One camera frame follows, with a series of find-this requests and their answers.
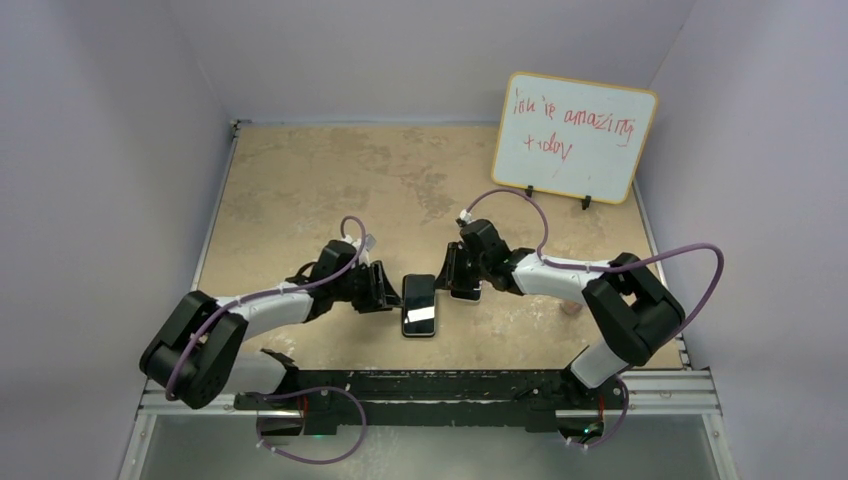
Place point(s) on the aluminium frame rail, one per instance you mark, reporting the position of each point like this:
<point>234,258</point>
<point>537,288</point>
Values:
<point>651,392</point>

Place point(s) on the purple phone black screen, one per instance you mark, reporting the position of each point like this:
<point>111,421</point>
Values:
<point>466,293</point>

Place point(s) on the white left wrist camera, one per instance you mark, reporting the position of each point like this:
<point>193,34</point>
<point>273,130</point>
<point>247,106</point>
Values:
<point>368,244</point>

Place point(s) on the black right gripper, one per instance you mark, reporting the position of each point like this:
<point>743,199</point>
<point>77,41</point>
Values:
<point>450,267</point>

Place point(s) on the yellow framed whiteboard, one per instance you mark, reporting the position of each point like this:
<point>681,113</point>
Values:
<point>572,138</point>

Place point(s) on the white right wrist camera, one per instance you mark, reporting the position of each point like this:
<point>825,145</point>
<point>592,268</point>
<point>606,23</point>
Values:
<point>464,218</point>

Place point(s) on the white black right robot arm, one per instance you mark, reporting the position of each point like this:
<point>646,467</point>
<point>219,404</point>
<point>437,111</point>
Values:
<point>634,312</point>

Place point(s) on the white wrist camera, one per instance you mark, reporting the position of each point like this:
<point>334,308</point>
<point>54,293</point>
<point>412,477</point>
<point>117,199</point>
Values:
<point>464,218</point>
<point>368,244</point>

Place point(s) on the black phone case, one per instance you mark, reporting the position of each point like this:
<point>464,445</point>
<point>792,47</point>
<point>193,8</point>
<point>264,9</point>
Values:
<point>418,306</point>

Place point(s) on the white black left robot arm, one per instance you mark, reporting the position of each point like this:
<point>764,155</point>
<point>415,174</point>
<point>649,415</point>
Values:
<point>195,355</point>

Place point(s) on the white silicone phone case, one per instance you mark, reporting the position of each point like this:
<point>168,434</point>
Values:
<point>466,297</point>

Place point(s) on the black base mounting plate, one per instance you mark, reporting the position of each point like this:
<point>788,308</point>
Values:
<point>533,395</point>

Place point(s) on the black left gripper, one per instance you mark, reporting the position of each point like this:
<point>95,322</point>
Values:
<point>379,295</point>

